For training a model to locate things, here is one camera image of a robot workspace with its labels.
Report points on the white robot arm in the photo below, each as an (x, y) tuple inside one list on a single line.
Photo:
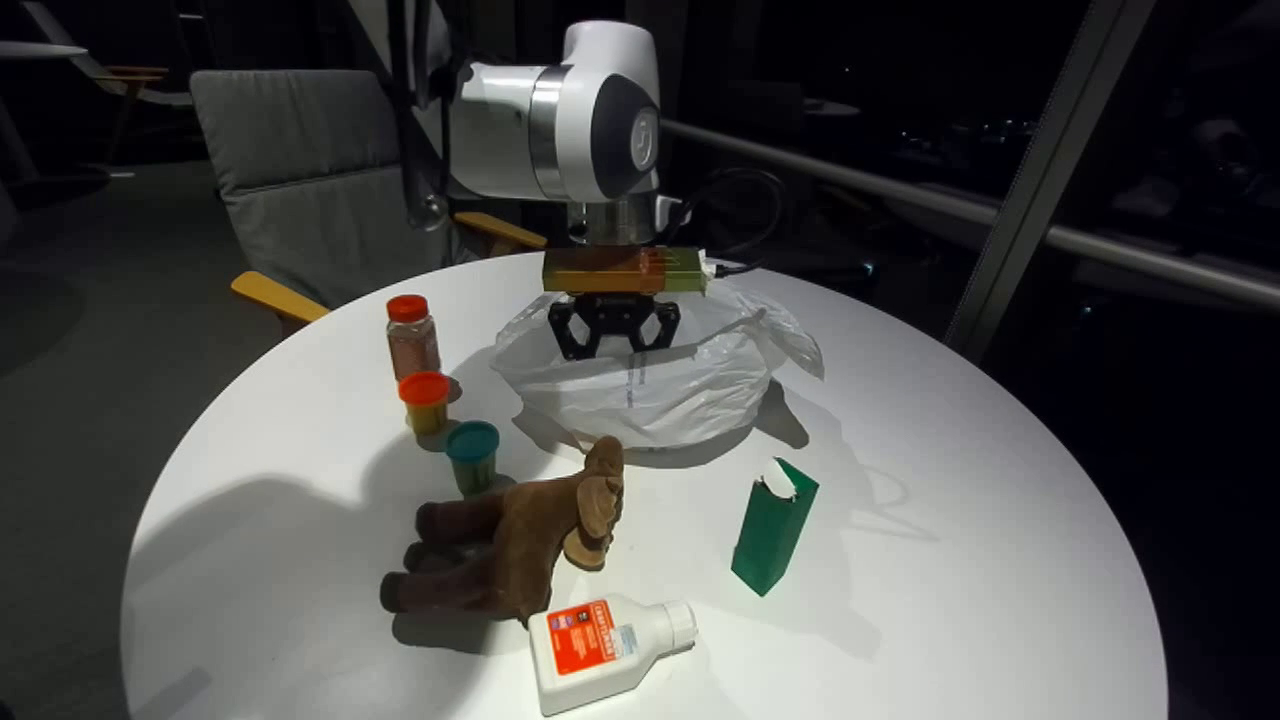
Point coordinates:
[(574, 126)]

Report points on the brown plush moose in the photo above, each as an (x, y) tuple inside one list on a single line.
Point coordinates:
[(504, 544)]

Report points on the translucent white plastic bag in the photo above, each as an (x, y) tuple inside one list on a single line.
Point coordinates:
[(667, 380)]

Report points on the white bottle orange label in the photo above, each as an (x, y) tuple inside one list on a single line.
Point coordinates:
[(602, 655)]

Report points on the grey chair wooden armrests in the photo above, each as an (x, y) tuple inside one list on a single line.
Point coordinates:
[(323, 186)]

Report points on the grey vertical window post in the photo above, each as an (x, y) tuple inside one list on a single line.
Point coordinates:
[(1046, 174)]

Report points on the spice jar red lid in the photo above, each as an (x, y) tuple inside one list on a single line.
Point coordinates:
[(413, 341)]

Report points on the horizontal metal railing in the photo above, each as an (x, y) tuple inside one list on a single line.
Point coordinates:
[(1067, 243)]

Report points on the container with teal lid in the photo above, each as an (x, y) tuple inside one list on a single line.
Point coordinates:
[(470, 457)]

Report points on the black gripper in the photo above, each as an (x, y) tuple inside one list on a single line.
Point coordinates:
[(613, 313)]

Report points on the green bottle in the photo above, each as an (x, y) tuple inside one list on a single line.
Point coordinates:
[(768, 532)]

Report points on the yellowish wrist camera box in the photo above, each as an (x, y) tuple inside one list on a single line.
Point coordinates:
[(623, 275)]

